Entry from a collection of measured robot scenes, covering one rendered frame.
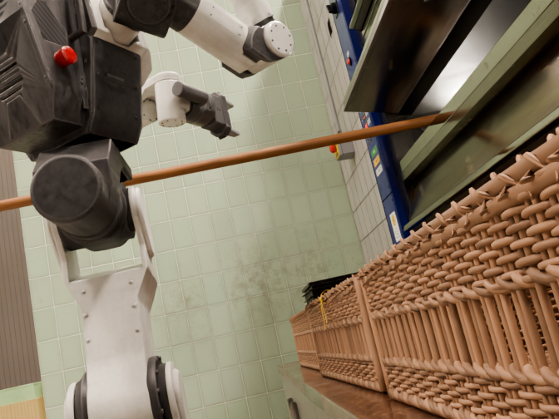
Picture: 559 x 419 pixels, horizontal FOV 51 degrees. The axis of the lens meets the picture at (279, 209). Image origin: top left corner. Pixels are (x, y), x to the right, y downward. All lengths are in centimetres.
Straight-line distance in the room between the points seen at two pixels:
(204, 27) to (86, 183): 41
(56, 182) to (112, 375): 34
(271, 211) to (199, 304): 58
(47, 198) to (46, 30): 31
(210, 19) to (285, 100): 196
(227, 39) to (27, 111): 40
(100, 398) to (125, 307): 16
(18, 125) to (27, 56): 12
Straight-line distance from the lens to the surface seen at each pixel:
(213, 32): 120
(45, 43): 112
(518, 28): 130
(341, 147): 269
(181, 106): 142
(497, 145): 142
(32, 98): 112
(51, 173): 100
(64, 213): 98
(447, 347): 48
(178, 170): 168
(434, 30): 168
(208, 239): 291
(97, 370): 110
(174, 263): 291
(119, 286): 113
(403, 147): 215
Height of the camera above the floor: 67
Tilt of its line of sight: 12 degrees up
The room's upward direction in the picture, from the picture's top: 13 degrees counter-clockwise
